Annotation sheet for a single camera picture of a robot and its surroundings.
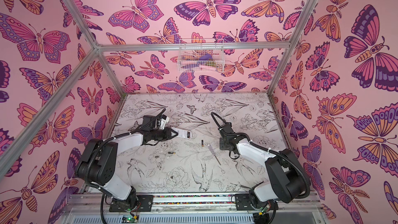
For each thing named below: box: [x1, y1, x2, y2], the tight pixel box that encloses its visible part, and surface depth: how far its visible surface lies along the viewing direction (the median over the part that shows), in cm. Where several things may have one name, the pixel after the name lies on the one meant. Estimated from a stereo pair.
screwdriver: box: [207, 144, 222, 166], surface depth 94 cm
